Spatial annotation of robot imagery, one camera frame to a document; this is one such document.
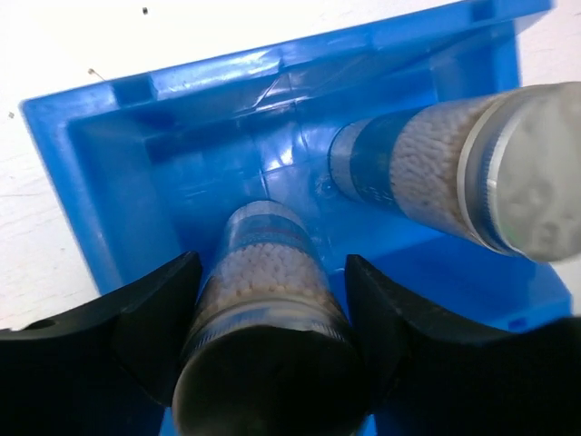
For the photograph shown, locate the blue three-compartment plastic bin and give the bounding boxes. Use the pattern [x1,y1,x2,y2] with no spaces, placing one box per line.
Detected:
[20,0,574,436]

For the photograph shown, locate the tall blue-label shaker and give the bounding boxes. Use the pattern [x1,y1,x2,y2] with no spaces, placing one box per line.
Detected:
[329,82,580,263]
[172,200,366,435]

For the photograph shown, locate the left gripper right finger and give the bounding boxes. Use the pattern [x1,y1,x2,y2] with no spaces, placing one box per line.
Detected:
[344,255,580,435]

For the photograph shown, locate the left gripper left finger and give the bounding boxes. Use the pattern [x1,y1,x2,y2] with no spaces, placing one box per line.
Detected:
[1,252,202,435]

